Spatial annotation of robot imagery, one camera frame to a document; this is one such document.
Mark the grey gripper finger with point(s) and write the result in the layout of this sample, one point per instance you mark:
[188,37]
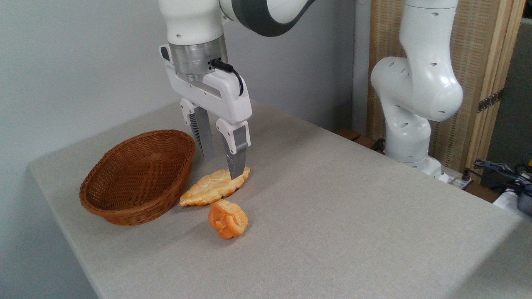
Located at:
[204,133]
[237,158]

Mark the round knotted bread roll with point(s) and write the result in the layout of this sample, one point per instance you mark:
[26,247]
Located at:
[227,220]

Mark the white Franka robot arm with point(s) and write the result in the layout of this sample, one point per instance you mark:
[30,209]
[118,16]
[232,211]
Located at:
[415,83]

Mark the brown wicker basket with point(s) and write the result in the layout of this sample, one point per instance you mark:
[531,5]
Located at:
[124,178]

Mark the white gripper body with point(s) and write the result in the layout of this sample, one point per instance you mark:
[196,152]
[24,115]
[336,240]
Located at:
[224,97]

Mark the flat braided bread loaf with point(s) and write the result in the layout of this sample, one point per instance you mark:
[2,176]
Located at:
[212,189]

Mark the brown wooden bench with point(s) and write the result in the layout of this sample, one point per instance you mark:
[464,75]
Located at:
[353,136]

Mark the white power strip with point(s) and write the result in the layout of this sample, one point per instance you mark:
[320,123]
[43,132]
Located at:
[457,180]

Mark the grey device box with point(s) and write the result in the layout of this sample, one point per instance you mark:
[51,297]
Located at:
[525,204]

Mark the metal screen hinge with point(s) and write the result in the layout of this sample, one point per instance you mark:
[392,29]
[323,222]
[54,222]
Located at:
[490,101]

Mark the wooden woven folding screen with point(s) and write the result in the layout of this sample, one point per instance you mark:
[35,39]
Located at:
[474,54]

